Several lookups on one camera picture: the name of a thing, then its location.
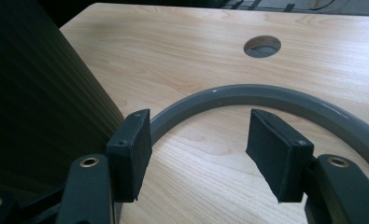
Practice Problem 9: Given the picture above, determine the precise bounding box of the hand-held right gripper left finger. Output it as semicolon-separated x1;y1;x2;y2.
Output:
106;108;153;203

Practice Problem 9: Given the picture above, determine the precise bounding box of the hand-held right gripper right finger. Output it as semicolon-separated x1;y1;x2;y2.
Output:
246;108;316;203

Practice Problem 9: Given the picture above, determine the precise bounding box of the grey bin rim ring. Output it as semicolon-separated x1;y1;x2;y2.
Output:
149;83;369;180

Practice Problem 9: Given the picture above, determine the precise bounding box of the dark grey trash bin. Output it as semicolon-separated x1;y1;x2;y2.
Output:
0;0;125;203

